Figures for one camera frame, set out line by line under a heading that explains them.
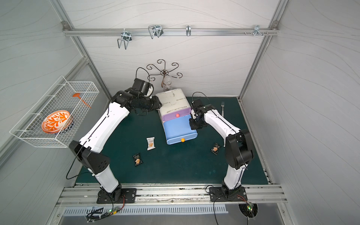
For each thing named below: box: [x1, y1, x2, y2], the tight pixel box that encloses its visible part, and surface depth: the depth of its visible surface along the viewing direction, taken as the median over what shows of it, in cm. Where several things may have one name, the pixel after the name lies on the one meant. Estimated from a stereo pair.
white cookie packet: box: [146, 136, 156, 151], surface depth 95 cm
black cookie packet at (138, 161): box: [132, 152, 143, 166], surface depth 87 cm
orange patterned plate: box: [41, 109, 70, 135], surface depth 64 cm
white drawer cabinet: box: [155, 88, 192, 125], surface depth 91 cm
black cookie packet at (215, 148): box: [210, 142, 222, 156], surface depth 92 cm
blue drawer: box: [163, 114, 199, 145], surface depth 90 cm
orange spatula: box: [72, 92, 92, 109], surface depth 80 cm
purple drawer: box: [161, 107, 192, 122], surface depth 87 cm
